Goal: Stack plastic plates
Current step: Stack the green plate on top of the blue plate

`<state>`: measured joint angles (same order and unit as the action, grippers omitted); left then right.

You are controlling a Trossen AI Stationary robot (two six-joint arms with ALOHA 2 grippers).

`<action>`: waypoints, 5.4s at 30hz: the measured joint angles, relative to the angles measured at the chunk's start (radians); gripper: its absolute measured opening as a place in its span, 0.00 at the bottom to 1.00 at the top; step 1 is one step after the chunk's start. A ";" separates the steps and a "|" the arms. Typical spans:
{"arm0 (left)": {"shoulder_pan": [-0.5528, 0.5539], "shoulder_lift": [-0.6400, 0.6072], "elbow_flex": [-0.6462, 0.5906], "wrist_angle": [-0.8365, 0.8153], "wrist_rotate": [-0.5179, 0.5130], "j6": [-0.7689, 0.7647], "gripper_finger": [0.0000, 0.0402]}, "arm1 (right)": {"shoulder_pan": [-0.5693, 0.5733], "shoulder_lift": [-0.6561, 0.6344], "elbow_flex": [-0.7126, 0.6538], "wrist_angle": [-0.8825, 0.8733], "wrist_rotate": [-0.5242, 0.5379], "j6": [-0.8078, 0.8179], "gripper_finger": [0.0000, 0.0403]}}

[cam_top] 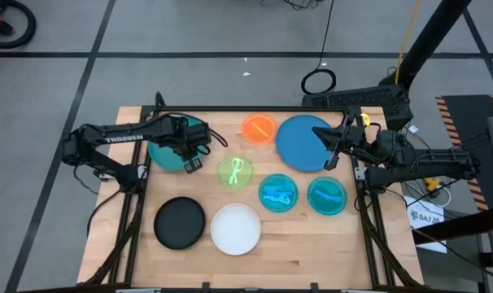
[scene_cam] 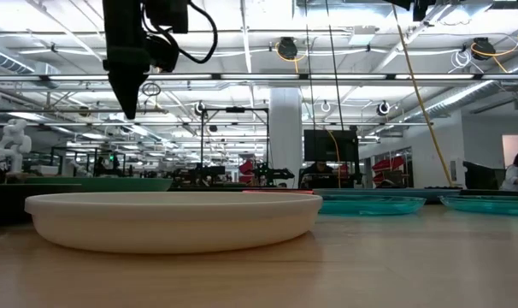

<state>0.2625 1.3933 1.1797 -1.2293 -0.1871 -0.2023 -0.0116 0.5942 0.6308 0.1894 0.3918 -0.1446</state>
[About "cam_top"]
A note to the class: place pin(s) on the black stand beam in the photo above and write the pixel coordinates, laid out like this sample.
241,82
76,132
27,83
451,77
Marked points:
454,230

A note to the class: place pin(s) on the black plastic plate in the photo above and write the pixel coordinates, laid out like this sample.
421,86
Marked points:
179,223

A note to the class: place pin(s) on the thick black slanted pole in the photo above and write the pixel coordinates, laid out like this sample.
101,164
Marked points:
429,36

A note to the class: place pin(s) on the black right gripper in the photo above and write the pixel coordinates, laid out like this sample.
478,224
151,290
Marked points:
358,140

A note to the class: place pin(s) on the black mat hazard stripes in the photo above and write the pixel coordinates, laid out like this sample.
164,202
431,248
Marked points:
470,118

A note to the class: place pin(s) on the large blue plastic plate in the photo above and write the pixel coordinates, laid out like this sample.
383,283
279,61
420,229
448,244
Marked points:
297,146

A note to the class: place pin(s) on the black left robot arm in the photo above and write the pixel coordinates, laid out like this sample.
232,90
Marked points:
120,137

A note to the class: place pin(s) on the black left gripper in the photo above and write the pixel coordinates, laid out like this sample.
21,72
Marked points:
195,136

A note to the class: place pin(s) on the black metal table frame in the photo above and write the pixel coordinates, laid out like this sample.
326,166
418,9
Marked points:
214,108

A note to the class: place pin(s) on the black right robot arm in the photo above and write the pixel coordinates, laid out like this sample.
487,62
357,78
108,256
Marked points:
433,160

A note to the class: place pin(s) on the yellow plug connector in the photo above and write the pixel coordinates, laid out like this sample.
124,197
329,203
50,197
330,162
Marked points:
432,184

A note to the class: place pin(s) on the black perforated computer case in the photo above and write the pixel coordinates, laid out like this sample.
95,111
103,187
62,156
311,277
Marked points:
372,99

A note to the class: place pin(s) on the white printed paper sheet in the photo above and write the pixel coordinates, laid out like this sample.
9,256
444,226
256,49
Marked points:
425,215

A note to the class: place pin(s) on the small green transparent plate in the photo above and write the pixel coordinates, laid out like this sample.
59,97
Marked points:
246,179

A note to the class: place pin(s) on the large teal plastic plate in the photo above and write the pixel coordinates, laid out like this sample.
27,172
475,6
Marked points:
165,156

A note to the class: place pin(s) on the cyan transparent plate blue stripe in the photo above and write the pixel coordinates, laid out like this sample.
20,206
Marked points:
328,205

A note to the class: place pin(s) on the small orange transparent plate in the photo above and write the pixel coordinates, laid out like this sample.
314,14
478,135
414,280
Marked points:
252,136

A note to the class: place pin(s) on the white plastic plate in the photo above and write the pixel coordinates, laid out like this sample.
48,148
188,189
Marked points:
235,230

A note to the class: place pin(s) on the cyan transparent plate patterned print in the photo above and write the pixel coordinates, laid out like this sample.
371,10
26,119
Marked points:
278,203

